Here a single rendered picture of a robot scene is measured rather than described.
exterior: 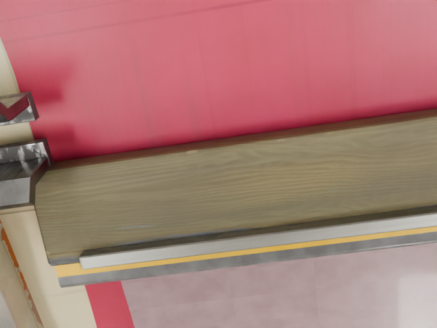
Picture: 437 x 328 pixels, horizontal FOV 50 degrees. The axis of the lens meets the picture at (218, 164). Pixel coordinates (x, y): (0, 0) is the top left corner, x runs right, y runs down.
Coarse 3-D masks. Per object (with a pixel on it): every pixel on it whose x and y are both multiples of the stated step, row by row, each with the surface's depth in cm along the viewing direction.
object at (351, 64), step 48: (336, 0) 32; (384, 0) 31; (432, 0) 31; (336, 48) 33; (384, 48) 33; (432, 48) 33; (336, 96) 34; (384, 96) 34; (432, 96) 34; (336, 288) 42; (384, 288) 42; (432, 288) 41
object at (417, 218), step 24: (360, 216) 33; (384, 216) 33; (408, 216) 32; (432, 216) 32; (168, 240) 34; (192, 240) 34; (216, 240) 33; (240, 240) 33; (264, 240) 33; (288, 240) 33; (312, 240) 33; (96, 264) 34; (120, 264) 34
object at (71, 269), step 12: (420, 228) 35; (432, 228) 35; (324, 240) 35; (336, 240) 35; (348, 240) 35; (360, 240) 35; (228, 252) 36; (240, 252) 36; (252, 252) 36; (264, 252) 36; (72, 264) 36; (132, 264) 36; (144, 264) 36; (156, 264) 36; (60, 276) 37
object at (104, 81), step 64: (0, 0) 32; (64, 0) 32; (128, 0) 32; (192, 0) 32; (256, 0) 32; (64, 64) 34; (128, 64) 33; (192, 64) 33; (256, 64) 33; (64, 128) 36; (128, 128) 35; (192, 128) 35; (256, 128) 35; (128, 320) 43; (192, 320) 43; (256, 320) 43
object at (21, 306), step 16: (0, 224) 39; (0, 240) 39; (0, 256) 38; (0, 272) 38; (16, 272) 40; (0, 288) 38; (16, 288) 40; (0, 304) 38; (16, 304) 40; (32, 304) 42; (0, 320) 39; (16, 320) 39; (32, 320) 42
